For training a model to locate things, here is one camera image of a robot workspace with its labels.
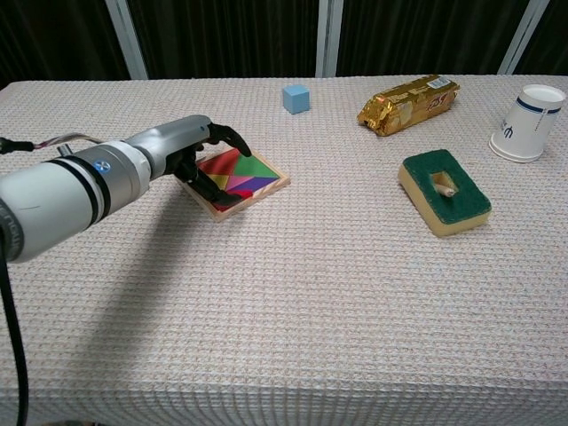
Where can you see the light blue cube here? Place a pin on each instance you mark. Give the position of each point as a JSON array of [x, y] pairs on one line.
[[295, 100]]

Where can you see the large red triangle tangram piece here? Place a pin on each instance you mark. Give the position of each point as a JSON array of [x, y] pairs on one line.
[[219, 165]]

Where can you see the large green triangle tangram piece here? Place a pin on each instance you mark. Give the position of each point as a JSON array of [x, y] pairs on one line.
[[257, 169]]

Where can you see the dark green curtain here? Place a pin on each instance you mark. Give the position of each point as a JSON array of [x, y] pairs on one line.
[[222, 35]]

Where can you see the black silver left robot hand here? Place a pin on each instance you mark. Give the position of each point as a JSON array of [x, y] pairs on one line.
[[177, 137]]

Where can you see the yellow green scouring sponge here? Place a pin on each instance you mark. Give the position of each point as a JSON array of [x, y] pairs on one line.
[[466, 199]]

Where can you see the wooden tangram puzzle tray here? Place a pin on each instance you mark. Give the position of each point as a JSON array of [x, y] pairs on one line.
[[266, 190]]

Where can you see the gold foil snack package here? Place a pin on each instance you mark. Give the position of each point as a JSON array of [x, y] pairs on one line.
[[408, 106]]

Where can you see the beige waffle weave tablecloth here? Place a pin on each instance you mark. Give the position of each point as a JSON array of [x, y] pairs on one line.
[[310, 310]]

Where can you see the white window frame post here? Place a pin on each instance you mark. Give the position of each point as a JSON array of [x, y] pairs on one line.
[[523, 37], [126, 40], [328, 40]]

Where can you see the white paper cup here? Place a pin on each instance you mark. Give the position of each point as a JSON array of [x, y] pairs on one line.
[[523, 128]]

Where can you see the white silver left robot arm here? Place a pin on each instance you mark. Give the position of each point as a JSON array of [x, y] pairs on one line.
[[53, 195]]

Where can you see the small pink triangle tangram piece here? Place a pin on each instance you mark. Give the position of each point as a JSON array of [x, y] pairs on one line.
[[238, 181]]

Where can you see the purple parallelogram tangram piece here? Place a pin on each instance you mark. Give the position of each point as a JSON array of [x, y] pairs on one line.
[[262, 183]]

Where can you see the small wooden peg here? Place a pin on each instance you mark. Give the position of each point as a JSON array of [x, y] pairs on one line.
[[446, 191]]

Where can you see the yellow square tangram piece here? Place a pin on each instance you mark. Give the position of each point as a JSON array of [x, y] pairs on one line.
[[220, 180]]

